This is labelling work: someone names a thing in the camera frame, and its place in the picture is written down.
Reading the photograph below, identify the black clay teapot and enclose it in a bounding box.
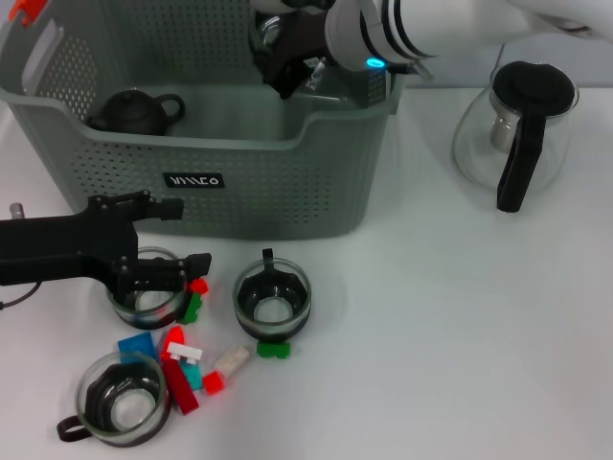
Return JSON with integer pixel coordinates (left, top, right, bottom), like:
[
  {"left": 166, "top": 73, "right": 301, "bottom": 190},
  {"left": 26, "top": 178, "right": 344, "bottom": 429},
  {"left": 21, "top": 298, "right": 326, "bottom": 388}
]
[{"left": 85, "top": 89, "right": 187, "bottom": 137}]

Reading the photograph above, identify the glass carafe black handle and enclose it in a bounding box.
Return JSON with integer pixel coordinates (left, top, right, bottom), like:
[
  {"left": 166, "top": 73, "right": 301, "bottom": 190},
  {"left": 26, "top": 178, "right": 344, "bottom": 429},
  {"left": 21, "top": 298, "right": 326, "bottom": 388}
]
[{"left": 451, "top": 59, "right": 580, "bottom": 214}]

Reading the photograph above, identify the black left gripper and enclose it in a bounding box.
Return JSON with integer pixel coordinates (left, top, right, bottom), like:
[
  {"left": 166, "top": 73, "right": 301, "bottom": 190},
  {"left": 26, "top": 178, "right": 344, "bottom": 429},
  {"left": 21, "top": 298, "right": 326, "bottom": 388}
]
[{"left": 0, "top": 190, "right": 213, "bottom": 296}]

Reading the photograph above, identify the dark left arm cable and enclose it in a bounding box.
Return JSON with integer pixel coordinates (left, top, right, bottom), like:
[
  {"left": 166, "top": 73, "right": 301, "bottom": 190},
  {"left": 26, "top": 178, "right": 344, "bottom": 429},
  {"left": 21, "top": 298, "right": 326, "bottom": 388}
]
[{"left": 0, "top": 282, "right": 44, "bottom": 311}]

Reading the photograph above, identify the grey-green perforated storage bin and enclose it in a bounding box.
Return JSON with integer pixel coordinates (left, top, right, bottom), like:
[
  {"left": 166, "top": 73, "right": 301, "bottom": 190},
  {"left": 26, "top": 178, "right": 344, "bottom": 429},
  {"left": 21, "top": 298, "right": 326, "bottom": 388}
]
[{"left": 0, "top": 0, "right": 408, "bottom": 241}]

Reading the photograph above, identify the orange bin handle clip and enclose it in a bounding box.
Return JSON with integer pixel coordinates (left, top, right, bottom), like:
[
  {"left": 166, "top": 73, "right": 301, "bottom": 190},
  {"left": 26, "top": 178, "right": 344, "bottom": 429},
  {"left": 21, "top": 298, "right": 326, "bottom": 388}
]
[{"left": 8, "top": 0, "right": 49, "bottom": 25}]

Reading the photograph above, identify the green toy brick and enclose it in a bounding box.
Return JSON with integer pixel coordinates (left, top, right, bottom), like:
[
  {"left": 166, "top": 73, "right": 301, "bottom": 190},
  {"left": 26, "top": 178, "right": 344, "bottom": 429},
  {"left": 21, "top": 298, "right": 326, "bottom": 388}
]
[
  {"left": 256, "top": 340, "right": 293, "bottom": 359},
  {"left": 176, "top": 291, "right": 203, "bottom": 325}
]

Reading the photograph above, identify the silver vented right wrist box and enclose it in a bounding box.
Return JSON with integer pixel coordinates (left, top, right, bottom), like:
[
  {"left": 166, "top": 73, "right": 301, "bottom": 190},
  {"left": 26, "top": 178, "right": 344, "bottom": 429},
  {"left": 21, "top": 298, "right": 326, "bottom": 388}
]
[{"left": 251, "top": 0, "right": 336, "bottom": 12}]

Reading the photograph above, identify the white toy brick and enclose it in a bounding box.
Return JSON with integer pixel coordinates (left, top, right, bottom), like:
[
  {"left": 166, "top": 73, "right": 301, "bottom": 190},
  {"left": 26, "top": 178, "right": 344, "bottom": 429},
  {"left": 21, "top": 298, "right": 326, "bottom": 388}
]
[{"left": 167, "top": 342, "right": 203, "bottom": 363}]

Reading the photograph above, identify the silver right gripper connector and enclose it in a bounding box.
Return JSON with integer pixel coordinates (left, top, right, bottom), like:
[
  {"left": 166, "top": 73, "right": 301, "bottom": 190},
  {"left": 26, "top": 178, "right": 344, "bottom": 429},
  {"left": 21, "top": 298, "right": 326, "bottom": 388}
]
[{"left": 304, "top": 56, "right": 329, "bottom": 91}]

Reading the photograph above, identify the glass teacup black sleeve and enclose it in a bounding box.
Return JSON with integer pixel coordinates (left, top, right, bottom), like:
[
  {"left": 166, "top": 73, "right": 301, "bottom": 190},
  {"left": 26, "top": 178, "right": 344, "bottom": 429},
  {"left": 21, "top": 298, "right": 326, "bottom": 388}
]
[
  {"left": 251, "top": 11, "right": 288, "bottom": 63},
  {"left": 57, "top": 352, "right": 172, "bottom": 449},
  {"left": 105, "top": 246, "right": 191, "bottom": 332},
  {"left": 232, "top": 247, "right": 312, "bottom": 345}
]

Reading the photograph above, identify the dark red long brick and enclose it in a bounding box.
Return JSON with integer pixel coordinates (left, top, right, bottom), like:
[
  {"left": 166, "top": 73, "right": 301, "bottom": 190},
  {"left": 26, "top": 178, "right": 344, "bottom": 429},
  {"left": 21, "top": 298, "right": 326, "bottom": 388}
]
[{"left": 162, "top": 358, "right": 200, "bottom": 414}]

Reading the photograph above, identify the orange-red toy brick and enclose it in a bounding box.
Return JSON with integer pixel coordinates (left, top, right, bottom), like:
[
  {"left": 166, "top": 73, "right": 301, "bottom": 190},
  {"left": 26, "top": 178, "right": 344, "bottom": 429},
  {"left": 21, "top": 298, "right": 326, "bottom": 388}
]
[{"left": 160, "top": 324, "right": 188, "bottom": 360}]

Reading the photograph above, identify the beige translucent toy brick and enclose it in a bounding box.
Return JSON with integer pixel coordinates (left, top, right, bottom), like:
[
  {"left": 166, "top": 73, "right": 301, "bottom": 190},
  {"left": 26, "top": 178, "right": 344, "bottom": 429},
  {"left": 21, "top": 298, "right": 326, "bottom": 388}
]
[{"left": 214, "top": 347, "right": 251, "bottom": 378}]

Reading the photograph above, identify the blue flat toy plate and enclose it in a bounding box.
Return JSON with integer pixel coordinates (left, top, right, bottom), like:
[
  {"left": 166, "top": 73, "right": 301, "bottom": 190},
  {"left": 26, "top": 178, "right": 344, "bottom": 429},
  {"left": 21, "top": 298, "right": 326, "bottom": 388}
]
[{"left": 117, "top": 331, "right": 159, "bottom": 365}]

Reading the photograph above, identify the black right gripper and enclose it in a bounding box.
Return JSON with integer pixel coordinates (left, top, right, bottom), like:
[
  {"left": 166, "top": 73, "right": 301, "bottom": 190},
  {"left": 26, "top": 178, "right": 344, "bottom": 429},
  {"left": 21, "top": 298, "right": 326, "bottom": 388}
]
[{"left": 261, "top": 11, "right": 336, "bottom": 101}]

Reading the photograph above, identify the teal toy brick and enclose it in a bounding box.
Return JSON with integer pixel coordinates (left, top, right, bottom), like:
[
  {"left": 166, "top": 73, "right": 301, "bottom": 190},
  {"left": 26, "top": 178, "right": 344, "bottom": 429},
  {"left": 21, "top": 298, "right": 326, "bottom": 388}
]
[{"left": 180, "top": 361, "right": 205, "bottom": 392}]

